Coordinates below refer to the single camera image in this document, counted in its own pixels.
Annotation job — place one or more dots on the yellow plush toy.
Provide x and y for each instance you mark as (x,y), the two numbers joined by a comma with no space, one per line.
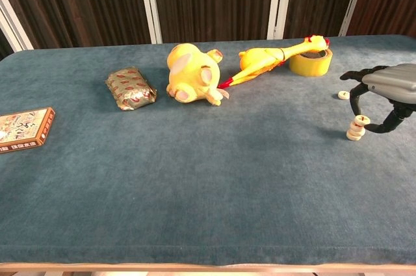
(191,74)

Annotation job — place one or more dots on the brown printed card box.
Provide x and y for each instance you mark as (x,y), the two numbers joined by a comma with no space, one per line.
(22,130)

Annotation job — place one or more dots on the white metal partition post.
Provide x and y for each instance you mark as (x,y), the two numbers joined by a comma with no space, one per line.
(13,29)
(280,3)
(149,3)
(352,3)

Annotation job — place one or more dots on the yellow tape roll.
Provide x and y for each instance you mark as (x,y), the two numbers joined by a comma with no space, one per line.
(308,65)

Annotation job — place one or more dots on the right black grey robot hand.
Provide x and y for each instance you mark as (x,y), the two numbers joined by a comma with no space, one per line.
(393,79)

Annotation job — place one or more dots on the foil wrapped snack packet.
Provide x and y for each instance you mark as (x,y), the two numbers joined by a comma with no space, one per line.
(130,89)

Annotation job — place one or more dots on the yellow rubber chicken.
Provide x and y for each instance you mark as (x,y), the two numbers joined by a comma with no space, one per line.
(256,58)

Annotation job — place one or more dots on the blue table cloth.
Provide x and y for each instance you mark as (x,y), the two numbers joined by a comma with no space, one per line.
(195,175)

